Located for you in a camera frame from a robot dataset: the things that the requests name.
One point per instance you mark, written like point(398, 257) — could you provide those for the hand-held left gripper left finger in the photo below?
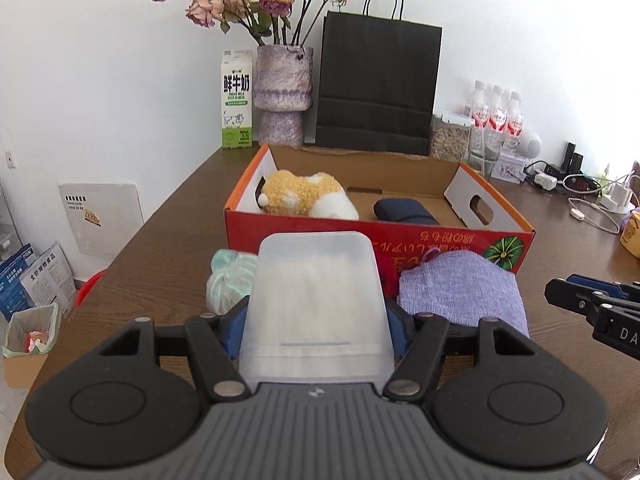
point(232, 332)

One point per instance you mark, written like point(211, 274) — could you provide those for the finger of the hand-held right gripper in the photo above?
point(600, 285)
point(575, 297)

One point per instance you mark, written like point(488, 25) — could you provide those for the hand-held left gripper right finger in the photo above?
point(400, 332)

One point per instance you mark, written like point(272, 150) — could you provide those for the red rose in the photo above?
point(387, 272)

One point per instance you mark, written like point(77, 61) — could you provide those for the purple knit pouch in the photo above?
point(460, 290)

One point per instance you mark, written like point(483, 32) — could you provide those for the translucent white plastic bottle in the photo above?
point(315, 300)

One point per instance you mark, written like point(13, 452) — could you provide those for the red cardboard box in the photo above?
point(450, 245)

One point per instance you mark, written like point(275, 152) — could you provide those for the yellow mug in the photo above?
point(632, 235)

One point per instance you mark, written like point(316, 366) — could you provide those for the small green spray bottle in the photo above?
point(607, 177)

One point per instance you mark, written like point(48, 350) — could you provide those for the dark blue pouch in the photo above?
point(402, 210)

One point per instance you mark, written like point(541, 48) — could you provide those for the black upright gadget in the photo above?
point(570, 155)
point(578, 162)

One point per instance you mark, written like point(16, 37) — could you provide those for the white printed box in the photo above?
point(510, 167)

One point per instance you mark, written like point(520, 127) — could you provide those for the red stool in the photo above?
point(90, 290)

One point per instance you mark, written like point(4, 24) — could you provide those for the yellow white plush toy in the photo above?
point(300, 192)

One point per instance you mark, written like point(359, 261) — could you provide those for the white round speaker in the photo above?
point(531, 144)

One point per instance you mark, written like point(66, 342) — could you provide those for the clear drinking glass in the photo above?
point(485, 150)

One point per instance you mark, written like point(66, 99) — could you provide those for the white printed bag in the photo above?
point(50, 280)

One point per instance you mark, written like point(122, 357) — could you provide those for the clear jar of seeds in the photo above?
point(450, 140)

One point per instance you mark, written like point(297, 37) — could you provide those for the cardboard trash box with liner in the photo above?
point(30, 345)

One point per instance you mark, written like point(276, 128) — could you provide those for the green white milk carton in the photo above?
point(236, 110)

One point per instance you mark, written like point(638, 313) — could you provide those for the blue printed packet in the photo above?
point(12, 285)

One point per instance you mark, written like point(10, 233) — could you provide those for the purple mottled vase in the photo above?
point(280, 85)

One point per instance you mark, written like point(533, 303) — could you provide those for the black paper bag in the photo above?
point(375, 75)

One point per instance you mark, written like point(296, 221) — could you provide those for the white wall charger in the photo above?
point(617, 199)

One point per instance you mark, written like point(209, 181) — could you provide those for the white wall socket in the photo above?
point(10, 159)

